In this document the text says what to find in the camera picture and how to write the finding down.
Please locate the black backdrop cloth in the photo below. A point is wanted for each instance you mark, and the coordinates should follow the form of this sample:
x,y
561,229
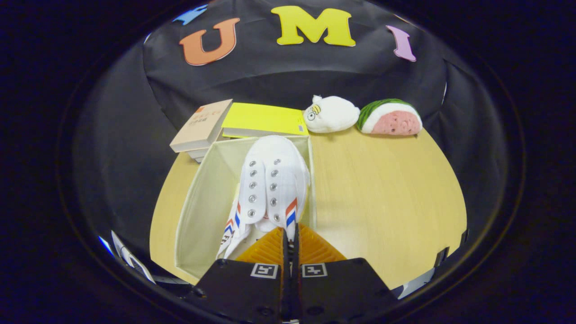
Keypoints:
x,y
270,76

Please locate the fabric storage box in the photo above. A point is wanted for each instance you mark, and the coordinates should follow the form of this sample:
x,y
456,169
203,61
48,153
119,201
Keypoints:
x,y
207,189

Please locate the white canvas shoe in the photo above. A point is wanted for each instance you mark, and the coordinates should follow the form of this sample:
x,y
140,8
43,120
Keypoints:
x,y
231,234
274,157

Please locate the beige book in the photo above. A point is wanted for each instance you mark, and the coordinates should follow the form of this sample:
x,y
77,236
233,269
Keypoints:
x,y
202,126

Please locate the watermelon slice plush toy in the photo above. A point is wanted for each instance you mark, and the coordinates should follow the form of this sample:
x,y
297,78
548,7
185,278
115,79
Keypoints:
x,y
391,121

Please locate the white plush toy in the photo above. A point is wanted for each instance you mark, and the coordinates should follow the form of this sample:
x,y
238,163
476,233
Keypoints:
x,y
333,114

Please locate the small black block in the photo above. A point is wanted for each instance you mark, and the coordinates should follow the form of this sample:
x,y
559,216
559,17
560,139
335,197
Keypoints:
x,y
441,256

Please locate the white device with dark grille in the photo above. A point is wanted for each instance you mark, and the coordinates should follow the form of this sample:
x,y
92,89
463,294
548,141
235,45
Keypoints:
x,y
135,265

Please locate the blue and white packet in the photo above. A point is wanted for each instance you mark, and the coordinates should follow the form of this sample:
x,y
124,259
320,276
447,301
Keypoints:
x,y
105,245

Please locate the yellow book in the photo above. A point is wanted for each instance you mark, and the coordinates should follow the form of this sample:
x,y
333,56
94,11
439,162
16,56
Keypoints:
x,y
261,118

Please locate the grey-blue book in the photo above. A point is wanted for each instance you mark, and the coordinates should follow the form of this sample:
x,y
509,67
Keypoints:
x,y
198,154

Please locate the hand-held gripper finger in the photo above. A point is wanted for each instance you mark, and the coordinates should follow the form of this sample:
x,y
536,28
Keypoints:
x,y
295,288
285,288

